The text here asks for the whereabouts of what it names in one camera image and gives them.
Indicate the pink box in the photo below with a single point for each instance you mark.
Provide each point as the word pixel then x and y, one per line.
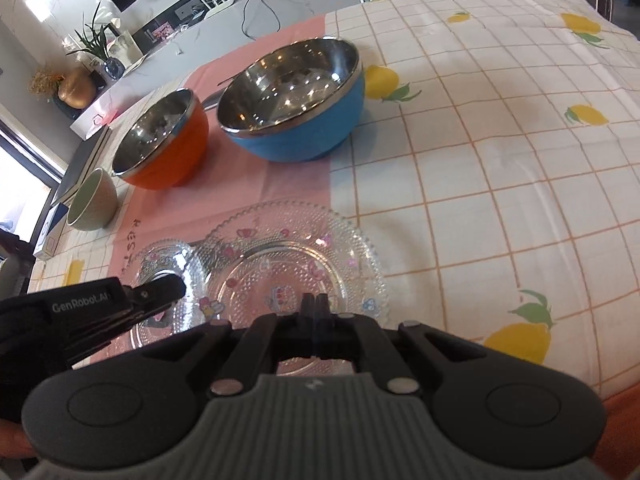
pixel 102 119

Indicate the dried flower bunch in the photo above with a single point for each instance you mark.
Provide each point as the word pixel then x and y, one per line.
pixel 45 82

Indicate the pink printed placemat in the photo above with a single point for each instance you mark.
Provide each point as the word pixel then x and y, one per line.
pixel 280 182

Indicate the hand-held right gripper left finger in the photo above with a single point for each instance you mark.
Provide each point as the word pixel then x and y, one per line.
pixel 307 311

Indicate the lemon print checked tablecloth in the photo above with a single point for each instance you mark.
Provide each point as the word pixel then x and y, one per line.
pixel 500 160

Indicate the green ceramic bowl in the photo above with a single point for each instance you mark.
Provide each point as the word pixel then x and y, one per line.
pixel 100 200

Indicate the orange cloth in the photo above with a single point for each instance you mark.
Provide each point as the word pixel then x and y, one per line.
pixel 622 435

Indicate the black notebook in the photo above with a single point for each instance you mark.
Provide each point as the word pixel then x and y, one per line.
pixel 82 165

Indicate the gold round vase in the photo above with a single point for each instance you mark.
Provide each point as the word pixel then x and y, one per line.
pixel 77 89

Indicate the pink photo card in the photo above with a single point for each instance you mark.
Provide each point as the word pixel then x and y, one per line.
pixel 161 32

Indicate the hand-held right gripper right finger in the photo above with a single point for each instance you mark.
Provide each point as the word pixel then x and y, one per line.
pixel 324 311

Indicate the white and blue box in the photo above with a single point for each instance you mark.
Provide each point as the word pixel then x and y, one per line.
pixel 52 230

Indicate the large clear glass plate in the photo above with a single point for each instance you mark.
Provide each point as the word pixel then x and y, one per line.
pixel 280 260

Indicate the small clear glass plate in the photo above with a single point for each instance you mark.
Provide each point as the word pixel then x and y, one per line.
pixel 167 260

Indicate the green plant in blue vase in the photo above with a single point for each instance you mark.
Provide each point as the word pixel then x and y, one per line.
pixel 97 42

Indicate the blue steel bowl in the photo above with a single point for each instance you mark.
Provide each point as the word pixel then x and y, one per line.
pixel 300 135

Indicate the white paper bag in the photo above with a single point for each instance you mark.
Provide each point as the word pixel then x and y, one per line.
pixel 125 45

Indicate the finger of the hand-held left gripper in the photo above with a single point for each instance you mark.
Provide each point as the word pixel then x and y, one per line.
pixel 162 291
pixel 125 322

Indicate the orange steel bowl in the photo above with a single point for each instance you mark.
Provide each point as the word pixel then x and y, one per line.
pixel 185 155

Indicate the white floor heater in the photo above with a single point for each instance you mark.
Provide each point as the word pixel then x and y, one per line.
pixel 605 2

